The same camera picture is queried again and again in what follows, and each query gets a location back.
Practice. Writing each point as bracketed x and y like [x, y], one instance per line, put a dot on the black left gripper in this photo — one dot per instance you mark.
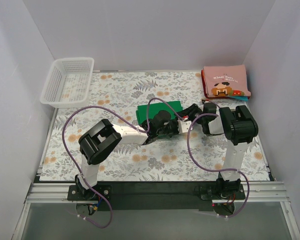
[171, 127]

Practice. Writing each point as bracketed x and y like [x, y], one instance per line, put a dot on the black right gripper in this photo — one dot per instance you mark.
[189, 111]

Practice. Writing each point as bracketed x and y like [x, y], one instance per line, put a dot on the green t shirt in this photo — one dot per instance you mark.
[155, 108]

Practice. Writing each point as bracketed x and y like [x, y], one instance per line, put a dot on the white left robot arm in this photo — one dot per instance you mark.
[101, 140]

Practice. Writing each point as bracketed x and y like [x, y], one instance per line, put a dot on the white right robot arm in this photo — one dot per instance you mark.
[239, 127]

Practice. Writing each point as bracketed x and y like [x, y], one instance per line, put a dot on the red folded t shirt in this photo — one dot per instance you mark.
[204, 84]

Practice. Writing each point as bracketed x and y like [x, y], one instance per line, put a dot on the floral table mat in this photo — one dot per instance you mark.
[116, 96]

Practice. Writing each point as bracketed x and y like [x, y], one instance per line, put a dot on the pink folded t shirt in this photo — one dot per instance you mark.
[226, 81]

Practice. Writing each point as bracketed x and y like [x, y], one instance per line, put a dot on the blue folded t shirt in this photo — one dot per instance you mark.
[241, 98]

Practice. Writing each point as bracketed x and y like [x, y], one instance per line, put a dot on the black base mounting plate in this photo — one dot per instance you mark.
[155, 195]

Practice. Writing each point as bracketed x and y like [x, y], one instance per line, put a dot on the white plastic basket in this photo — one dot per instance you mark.
[68, 82]

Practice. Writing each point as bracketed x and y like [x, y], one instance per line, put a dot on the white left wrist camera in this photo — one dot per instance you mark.
[183, 126]

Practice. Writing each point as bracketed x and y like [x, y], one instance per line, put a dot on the aluminium rail frame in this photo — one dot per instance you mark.
[267, 214]

